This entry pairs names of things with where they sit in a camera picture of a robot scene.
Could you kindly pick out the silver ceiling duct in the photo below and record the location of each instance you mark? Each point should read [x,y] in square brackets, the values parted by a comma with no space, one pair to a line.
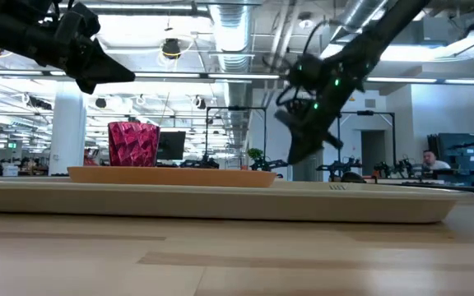
[233,33]

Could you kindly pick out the grey door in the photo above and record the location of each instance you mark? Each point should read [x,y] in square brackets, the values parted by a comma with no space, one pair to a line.
[307,172]
[372,148]

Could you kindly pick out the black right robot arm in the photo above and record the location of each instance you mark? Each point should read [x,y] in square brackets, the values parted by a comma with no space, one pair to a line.
[364,49]

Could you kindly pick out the red faceted cup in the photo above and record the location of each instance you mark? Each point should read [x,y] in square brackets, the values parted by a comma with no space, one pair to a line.
[134,144]

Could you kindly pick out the black station frame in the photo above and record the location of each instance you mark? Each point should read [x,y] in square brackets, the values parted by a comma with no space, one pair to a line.
[237,108]
[364,112]

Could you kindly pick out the orange round plate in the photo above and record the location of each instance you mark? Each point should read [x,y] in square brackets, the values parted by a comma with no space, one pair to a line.
[171,177]

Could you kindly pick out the long ceiling light bar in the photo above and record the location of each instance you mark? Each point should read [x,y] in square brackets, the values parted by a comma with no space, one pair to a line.
[467,81]
[179,75]

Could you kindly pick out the beige plastic tray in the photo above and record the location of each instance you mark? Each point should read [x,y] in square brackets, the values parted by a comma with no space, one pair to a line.
[220,207]

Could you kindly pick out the background black robot arm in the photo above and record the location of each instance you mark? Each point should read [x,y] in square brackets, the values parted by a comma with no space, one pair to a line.
[337,166]
[204,163]
[270,164]
[401,166]

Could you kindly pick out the black monitor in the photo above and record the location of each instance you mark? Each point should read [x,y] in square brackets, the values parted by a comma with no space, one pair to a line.
[173,146]

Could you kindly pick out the person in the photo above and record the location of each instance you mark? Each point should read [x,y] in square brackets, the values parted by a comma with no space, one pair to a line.
[436,164]

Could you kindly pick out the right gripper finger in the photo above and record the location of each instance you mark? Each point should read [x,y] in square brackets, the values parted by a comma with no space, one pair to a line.
[310,146]
[296,144]

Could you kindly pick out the white building column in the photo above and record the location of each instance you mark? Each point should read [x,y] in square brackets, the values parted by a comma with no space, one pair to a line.
[72,135]

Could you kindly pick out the small background plant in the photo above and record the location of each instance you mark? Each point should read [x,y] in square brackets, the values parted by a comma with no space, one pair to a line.
[255,153]

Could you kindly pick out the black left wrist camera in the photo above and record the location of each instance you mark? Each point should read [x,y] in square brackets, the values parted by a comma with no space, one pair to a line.
[80,20]

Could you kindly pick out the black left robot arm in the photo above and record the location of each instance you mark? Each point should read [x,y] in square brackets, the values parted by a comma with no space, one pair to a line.
[15,37]

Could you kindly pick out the dark equipment panel rack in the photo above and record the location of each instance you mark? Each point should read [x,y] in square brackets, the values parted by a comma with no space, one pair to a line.
[455,144]

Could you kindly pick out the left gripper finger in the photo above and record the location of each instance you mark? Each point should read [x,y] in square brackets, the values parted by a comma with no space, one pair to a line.
[109,77]
[105,59]

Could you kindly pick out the black ceiling camera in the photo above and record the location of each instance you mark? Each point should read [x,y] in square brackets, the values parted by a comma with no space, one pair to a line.
[171,48]

